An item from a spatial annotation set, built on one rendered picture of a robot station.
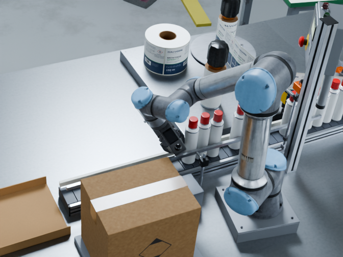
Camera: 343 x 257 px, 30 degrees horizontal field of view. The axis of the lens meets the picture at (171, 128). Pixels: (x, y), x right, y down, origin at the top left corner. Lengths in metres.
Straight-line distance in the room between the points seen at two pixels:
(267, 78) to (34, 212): 0.97
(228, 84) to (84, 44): 2.70
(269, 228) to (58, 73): 1.23
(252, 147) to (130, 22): 3.10
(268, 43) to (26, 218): 1.52
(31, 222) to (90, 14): 2.95
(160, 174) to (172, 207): 0.14
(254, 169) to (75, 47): 2.81
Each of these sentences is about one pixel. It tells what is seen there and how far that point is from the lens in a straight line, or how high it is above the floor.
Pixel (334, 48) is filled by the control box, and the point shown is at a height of 1.40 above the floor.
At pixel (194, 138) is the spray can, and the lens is 2.32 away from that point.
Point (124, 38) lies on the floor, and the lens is 4.73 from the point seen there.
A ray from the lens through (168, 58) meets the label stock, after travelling 2.80.
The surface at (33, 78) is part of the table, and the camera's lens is 2.90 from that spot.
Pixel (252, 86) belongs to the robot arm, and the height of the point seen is 1.50.
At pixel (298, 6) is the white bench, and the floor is 0.78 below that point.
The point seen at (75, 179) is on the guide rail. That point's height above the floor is 0.91.
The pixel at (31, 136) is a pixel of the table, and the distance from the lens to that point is 2.59.
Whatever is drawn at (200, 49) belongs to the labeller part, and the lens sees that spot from 3.03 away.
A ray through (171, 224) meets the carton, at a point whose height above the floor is 1.08.
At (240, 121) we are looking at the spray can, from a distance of 2.41.
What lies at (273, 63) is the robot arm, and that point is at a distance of 1.84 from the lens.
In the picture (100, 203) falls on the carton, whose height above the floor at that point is 1.12.
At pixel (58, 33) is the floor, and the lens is 4.76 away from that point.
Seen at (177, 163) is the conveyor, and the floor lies 0.88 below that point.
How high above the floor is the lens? 2.53
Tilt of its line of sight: 40 degrees down
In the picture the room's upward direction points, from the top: 6 degrees clockwise
